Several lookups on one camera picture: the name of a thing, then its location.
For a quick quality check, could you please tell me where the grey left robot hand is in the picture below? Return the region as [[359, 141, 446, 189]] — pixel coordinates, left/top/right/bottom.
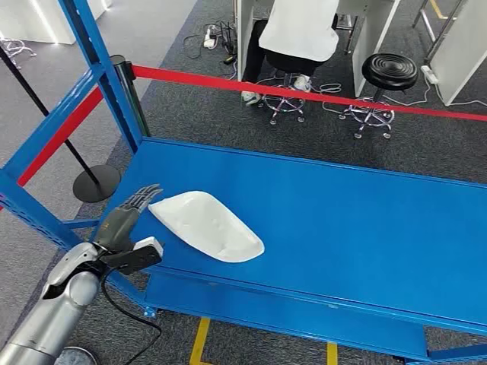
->
[[93, 183, 164, 253]]

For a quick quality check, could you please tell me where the white plastic shell part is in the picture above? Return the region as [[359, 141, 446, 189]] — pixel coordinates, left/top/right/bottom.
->
[[148, 190, 265, 264]]

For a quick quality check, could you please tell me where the blue metal shelf rack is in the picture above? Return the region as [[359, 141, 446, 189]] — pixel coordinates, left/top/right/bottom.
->
[[0, 0, 487, 365]]

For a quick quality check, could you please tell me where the black stanchion with round base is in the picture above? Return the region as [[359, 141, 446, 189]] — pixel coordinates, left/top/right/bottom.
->
[[0, 45, 122, 204]]

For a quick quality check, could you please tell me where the red barrier belt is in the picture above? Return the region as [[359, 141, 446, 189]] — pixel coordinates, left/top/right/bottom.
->
[[131, 64, 487, 123], [0, 86, 104, 213]]

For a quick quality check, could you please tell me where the grey round floor disc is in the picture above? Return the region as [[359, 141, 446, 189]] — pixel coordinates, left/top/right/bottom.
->
[[54, 346, 99, 365]]

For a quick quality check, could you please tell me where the yellow floor tape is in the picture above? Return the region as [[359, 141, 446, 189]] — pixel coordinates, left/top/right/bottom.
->
[[189, 317, 339, 365]]

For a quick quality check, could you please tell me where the white lit plinth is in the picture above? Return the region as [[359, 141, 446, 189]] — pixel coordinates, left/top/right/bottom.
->
[[0, 0, 113, 46]]

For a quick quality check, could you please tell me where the black stool chrome base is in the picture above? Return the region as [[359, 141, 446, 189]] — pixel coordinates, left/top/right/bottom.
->
[[338, 52, 419, 141], [258, 70, 307, 126]]

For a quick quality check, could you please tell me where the white desk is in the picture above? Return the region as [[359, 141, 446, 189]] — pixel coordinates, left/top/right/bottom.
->
[[337, 0, 401, 97], [234, 0, 275, 81], [412, 0, 487, 106]]

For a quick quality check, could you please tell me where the person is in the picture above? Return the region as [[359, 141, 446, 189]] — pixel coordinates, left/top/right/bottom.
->
[[241, 0, 340, 106]]

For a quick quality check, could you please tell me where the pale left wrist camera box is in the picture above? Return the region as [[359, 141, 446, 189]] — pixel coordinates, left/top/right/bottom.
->
[[103, 236, 165, 277]]

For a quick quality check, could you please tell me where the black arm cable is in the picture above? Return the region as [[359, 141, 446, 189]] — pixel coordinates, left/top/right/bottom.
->
[[100, 271, 163, 365]]

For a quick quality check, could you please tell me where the black cable bundle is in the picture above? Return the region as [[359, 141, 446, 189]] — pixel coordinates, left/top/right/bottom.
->
[[182, 20, 239, 66]]

